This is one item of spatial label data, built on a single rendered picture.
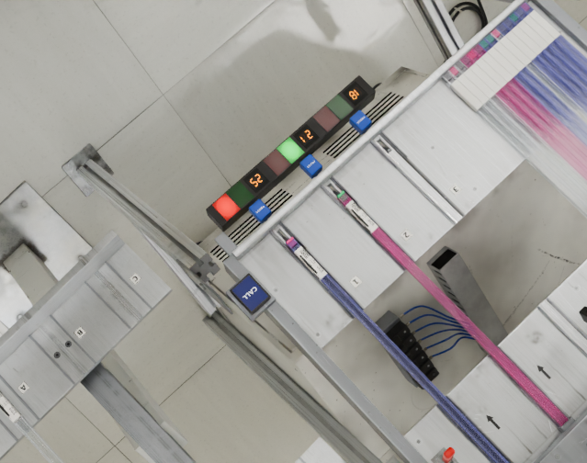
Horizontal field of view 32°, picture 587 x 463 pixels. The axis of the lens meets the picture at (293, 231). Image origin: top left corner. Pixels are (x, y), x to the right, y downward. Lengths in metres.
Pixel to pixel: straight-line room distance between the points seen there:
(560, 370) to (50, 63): 1.19
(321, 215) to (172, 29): 0.77
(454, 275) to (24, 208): 0.91
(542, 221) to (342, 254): 0.59
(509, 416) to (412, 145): 0.45
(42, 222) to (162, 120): 0.34
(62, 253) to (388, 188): 0.89
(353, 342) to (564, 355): 0.45
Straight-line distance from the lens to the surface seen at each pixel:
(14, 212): 2.24
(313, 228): 1.63
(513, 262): 2.08
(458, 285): 1.95
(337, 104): 1.71
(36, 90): 2.20
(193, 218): 2.39
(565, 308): 1.65
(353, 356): 1.93
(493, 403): 1.61
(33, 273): 2.13
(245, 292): 1.56
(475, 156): 1.69
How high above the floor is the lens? 2.09
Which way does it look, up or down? 56 degrees down
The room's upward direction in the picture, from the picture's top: 123 degrees clockwise
